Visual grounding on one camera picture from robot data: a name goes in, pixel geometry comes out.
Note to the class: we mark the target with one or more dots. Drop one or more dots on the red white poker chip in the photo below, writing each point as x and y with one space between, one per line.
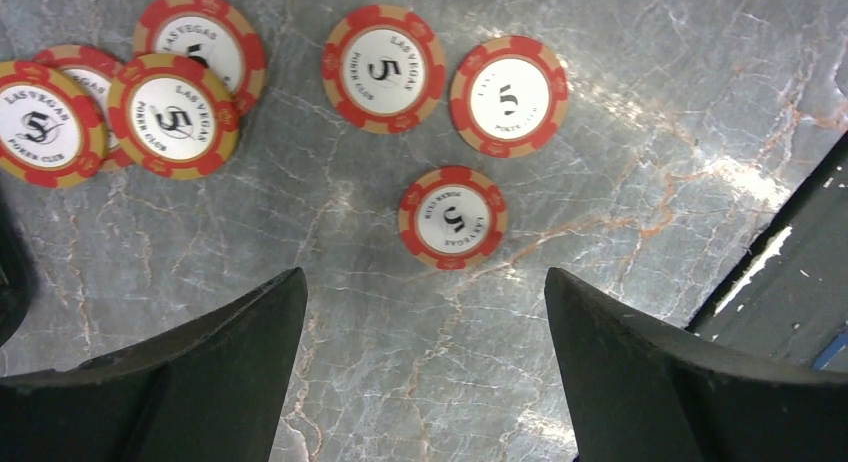
213 33
383 69
452 218
93 70
53 133
509 96
173 116

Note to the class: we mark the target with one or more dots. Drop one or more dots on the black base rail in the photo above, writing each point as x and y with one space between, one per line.
787 298

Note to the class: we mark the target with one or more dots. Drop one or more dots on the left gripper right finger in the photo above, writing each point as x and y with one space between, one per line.
640 389

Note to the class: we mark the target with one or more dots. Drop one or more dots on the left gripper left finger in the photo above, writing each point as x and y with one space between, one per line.
211 389

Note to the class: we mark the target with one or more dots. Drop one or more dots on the black poker carrying case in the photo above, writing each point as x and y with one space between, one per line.
18 276

